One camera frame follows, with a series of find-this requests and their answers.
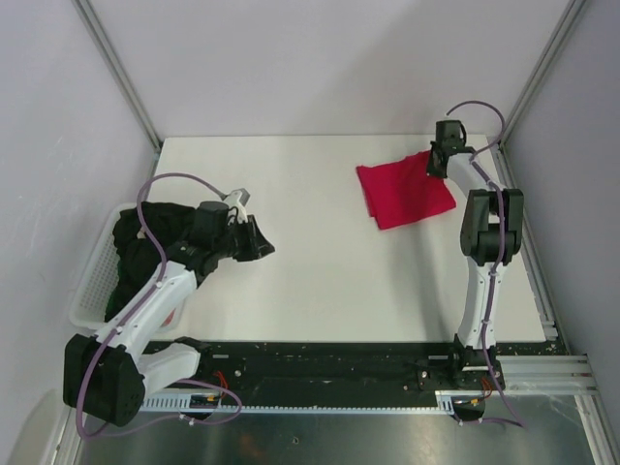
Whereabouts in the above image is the pink garment in basket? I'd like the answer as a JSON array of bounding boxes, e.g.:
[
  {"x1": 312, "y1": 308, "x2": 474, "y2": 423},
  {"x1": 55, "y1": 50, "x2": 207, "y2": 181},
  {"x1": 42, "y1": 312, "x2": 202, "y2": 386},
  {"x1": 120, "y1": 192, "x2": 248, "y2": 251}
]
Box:
[{"x1": 162, "y1": 310, "x2": 175, "y2": 327}]

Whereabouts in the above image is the right aluminium frame post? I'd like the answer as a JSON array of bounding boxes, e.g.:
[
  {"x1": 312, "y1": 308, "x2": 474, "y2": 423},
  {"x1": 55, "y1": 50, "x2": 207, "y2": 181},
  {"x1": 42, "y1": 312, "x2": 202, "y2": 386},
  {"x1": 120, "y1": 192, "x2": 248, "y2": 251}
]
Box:
[{"x1": 498, "y1": 0, "x2": 591, "y2": 145}]

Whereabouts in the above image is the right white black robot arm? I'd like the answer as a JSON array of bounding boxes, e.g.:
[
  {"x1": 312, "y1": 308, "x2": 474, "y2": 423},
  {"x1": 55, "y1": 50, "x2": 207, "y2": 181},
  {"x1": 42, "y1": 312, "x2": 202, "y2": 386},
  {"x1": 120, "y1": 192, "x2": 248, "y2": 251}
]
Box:
[{"x1": 426, "y1": 119, "x2": 524, "y2": 388}]

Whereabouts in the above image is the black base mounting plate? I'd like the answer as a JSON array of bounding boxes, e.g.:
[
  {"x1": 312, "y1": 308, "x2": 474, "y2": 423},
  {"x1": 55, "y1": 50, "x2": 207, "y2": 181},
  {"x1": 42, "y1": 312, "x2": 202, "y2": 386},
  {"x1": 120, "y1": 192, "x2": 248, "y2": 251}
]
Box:
[{"x1": 144, "y1": 338, "x2": 508, "y2": 408}]

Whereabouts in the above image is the white slotted cable duct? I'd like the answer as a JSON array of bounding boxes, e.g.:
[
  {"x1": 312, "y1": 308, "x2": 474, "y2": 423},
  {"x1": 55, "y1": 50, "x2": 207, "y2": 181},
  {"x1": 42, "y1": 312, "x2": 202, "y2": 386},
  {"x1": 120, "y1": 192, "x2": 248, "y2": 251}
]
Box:
[{"x1": 139, "y1": 390, "x2": 485, "y2": 417}]

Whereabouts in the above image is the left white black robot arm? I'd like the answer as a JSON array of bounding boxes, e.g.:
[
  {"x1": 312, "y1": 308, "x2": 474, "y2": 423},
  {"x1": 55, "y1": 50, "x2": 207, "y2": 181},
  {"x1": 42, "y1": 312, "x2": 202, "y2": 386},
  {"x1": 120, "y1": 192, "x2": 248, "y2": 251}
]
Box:
[{"x1": 63, "y1": 189, "x2": 275, "y2": 426}]

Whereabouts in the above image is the white plastic laundry basket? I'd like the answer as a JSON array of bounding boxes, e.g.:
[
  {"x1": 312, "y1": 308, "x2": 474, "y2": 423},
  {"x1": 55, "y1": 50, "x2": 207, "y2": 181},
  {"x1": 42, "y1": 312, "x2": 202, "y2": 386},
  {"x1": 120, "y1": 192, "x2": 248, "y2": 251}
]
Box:
[{"x1": 67, "y1": 201, "x2": 188, "y2": 334}]

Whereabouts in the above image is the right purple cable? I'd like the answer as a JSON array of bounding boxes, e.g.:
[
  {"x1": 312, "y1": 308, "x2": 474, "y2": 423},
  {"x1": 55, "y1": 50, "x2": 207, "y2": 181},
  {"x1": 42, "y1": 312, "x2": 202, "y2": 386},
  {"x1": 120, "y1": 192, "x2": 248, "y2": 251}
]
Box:
[{"x1": 445, "y1": 100, "x2": 527, "y2": 430}]

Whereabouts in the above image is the left aluminium frame post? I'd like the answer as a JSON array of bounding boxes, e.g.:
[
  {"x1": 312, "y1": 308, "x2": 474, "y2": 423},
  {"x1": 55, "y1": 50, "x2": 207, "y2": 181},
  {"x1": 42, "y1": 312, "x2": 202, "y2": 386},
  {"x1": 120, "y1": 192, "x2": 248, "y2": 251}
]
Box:
[{"x1": 71, "y1": 0, "x2": 163, "y2": 154}]

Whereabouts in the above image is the red t shirt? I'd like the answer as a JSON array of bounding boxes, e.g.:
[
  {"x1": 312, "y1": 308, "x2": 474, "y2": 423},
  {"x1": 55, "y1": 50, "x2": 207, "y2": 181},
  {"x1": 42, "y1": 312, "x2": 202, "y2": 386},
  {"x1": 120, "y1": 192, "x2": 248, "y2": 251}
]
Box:
[{"x1": 356, "y1": 150, "x2": 456, "y2": 231}]

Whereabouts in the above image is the black t shirt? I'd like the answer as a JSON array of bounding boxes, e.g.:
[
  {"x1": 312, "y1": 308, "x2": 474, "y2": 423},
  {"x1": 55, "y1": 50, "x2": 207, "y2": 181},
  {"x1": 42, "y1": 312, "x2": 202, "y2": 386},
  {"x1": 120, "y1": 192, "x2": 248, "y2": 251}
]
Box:
[{"x1": 105, "y1": 201, "x2": 195, "y2": 322}]

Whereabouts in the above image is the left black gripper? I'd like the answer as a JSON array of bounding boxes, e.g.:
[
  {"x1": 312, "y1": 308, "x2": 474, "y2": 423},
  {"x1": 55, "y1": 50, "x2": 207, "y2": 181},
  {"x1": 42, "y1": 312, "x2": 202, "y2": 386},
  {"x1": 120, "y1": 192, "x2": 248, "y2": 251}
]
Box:
[{"x1": 213, "y1": 215, "x2": 274, "y2": 263}]

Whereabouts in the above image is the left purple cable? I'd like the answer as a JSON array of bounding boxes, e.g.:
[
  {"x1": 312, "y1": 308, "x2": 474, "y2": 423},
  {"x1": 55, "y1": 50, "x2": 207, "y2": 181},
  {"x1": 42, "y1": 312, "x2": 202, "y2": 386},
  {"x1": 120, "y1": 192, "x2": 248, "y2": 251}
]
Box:
[{"x1": 76, "y1": 172, "x2": 243, "y2": 441}]

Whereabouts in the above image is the purple cable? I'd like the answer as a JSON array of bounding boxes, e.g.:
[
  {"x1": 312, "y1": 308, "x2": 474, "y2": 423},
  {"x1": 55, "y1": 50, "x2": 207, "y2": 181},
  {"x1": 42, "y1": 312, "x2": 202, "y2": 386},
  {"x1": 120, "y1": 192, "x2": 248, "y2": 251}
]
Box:
[
  {"x1": 76, "y1": 172, "x2": 243, "y2": 441},
  {"x1": 445, "y1": 100, "x2": 527, "y2": 430}
]

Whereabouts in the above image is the aluminium frame post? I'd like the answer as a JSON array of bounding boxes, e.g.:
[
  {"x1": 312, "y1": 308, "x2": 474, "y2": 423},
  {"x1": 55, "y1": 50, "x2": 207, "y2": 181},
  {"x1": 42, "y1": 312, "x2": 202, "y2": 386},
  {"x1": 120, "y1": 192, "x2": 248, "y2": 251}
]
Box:
[
  {"x1": 71, "y1": 0, "x2": 163, "y2": 154},
  {"x1": 498, "y1": 0, "x2": 591, "y2": 145}
]

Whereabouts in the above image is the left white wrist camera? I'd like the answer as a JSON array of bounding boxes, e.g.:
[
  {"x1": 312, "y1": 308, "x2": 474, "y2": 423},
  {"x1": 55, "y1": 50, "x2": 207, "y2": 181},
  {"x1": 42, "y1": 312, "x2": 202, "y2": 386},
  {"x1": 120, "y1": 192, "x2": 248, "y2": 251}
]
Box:
[{"x1": 223, "y1": 188, "x2": 250, "y2": 223}]

